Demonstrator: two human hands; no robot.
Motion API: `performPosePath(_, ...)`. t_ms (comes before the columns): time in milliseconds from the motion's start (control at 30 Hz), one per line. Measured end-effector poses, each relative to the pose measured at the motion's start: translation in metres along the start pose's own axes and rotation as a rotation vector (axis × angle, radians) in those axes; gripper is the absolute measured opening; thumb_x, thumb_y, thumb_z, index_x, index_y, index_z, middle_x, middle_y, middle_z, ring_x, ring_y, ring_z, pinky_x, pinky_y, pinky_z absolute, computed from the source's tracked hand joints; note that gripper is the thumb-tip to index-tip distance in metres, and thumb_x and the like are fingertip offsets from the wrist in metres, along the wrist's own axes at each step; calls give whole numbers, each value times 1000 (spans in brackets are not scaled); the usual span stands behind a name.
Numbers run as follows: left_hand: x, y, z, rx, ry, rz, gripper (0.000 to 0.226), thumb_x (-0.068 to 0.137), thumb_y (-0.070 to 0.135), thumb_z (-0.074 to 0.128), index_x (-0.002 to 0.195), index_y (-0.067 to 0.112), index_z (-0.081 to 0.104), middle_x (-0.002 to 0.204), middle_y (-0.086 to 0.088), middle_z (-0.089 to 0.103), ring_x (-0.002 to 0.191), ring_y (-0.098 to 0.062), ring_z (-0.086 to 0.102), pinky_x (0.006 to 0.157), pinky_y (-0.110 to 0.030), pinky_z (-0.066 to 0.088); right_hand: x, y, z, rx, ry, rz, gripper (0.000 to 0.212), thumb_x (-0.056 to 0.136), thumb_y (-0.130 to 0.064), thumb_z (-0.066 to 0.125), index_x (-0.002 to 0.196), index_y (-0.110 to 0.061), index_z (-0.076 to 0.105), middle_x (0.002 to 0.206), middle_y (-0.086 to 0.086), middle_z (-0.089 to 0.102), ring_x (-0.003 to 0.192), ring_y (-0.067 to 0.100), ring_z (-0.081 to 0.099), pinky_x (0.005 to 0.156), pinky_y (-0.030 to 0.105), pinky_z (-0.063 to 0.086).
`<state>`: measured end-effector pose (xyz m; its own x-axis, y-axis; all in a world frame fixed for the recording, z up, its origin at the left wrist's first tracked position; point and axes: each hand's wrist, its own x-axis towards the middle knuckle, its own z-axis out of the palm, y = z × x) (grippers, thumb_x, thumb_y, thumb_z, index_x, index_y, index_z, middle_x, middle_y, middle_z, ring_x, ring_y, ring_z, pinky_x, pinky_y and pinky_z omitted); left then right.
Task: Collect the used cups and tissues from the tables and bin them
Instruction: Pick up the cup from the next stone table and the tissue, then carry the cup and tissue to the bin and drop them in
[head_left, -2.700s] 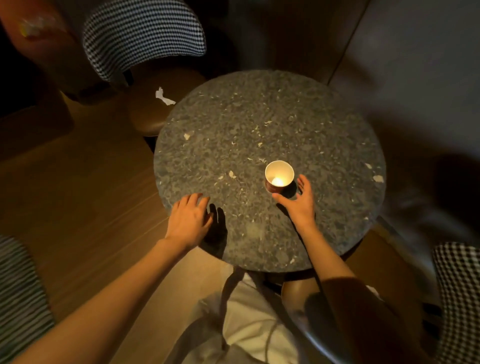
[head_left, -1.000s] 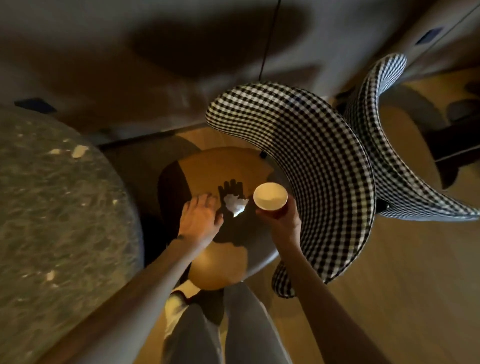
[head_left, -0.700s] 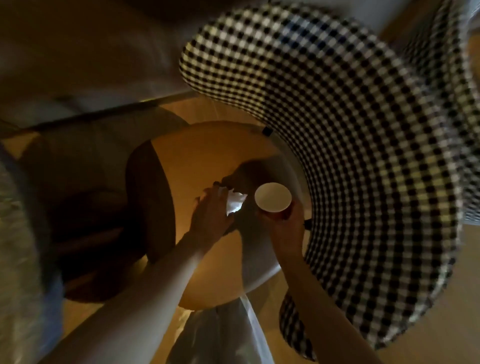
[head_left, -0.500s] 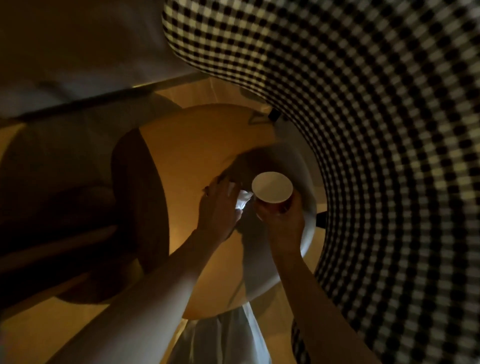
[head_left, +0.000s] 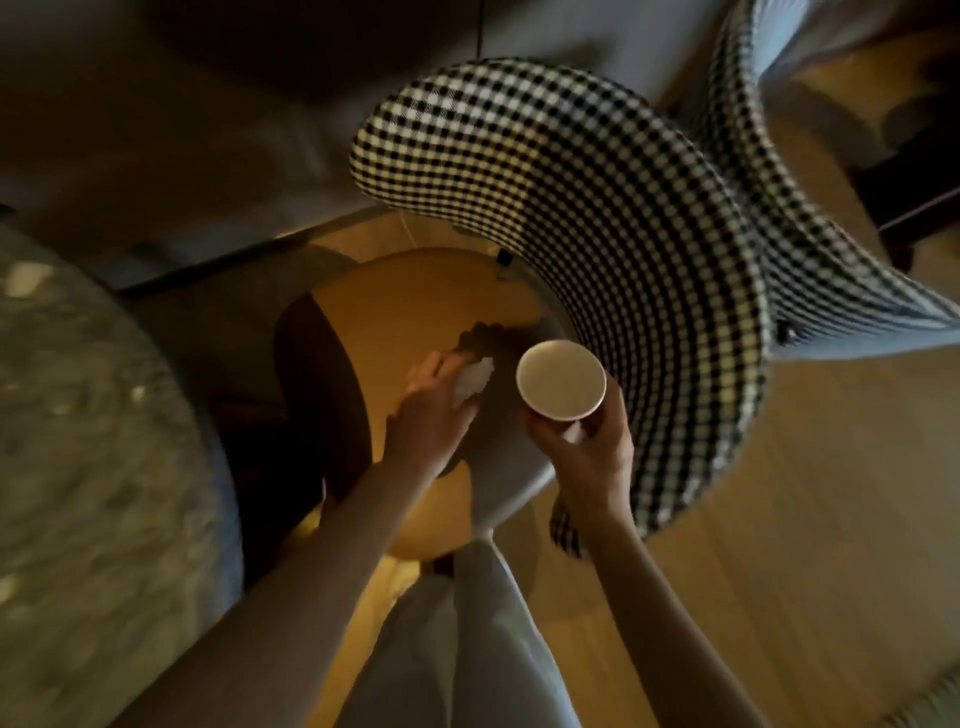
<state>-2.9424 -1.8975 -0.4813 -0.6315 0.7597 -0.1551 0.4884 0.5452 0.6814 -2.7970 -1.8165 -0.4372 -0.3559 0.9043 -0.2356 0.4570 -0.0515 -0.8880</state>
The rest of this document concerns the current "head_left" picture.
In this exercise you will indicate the person's right hand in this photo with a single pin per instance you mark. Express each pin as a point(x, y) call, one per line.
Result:
point(596, 472)

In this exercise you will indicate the person's left hand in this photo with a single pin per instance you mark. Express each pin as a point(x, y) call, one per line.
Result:
point(427, 427)

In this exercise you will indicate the white tissue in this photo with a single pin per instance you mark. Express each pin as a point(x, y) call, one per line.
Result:
point(476, 375)

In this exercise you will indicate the red paper cup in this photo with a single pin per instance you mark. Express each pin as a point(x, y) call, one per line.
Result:
point(561, 379)

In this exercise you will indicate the person's left forearm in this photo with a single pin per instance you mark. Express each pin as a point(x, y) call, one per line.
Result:
point(285, 615)

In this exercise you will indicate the person's right forearm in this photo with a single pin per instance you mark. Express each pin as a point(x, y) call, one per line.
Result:
point(667, 637)

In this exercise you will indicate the person's white trousers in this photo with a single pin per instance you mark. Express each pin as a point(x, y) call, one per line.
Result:
point(480, 660)

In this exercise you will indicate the houndstooth back dining chair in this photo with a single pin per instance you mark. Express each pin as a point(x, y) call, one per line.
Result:
point(825, 262)
point(600, 225)

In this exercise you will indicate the grey stone round table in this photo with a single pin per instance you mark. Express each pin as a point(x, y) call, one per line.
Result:
point(97, 450)

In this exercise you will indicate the striped blue-green rug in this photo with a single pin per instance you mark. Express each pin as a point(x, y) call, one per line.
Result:
point(937, 709)

